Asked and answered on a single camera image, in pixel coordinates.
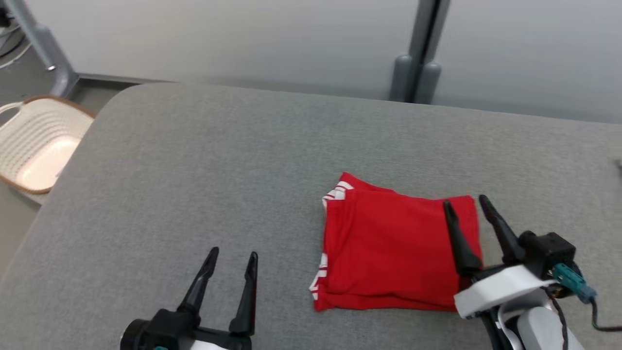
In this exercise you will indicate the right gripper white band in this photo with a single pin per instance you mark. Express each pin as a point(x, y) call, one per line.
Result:
point(500, 287)

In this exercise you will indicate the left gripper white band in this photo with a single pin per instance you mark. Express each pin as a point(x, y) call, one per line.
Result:
point(218, 340)

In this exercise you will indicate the red shirt with white sleeves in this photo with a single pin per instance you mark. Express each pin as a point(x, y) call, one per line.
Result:
point(388, 248)

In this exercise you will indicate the cream woven laundry basket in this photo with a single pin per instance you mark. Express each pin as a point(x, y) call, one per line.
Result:
point(39, 146)

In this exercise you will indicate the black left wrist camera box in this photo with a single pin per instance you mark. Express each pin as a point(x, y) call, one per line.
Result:
point(172, 328)

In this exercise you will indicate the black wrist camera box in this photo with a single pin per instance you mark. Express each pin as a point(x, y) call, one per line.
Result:
point(551, 253)
point(172, 328)

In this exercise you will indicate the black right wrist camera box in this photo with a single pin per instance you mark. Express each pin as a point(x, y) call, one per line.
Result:
point(551, 253)

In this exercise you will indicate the teal right camera connector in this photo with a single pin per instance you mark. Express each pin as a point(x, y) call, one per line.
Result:
point(573, 282)

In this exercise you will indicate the grey rounded post foot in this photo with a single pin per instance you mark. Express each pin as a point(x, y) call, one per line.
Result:
point(427, 85)
point(402, 80)

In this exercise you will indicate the grey partition post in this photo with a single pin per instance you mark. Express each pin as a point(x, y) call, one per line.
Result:
point(430, 29)

